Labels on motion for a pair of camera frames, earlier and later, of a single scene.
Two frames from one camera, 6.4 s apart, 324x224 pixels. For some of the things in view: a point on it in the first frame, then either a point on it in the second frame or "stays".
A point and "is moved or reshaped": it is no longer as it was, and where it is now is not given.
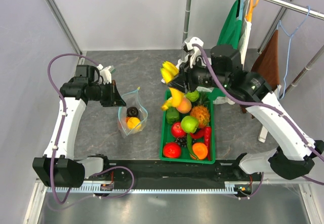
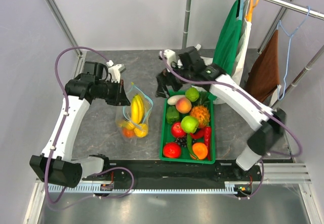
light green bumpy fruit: x=193 y=96 stays
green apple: x=189 y=124 stays
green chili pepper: x=189 y=144 stays
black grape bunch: x=181 y=141 stays
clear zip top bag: x=131 y=118 is moved or reshaped
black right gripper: x=186 y=76 to x=165 y=78
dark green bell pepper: x=172 y=115 stays
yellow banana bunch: x=169 y=71 is moved or reshaped
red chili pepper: x=207 y=139 stays
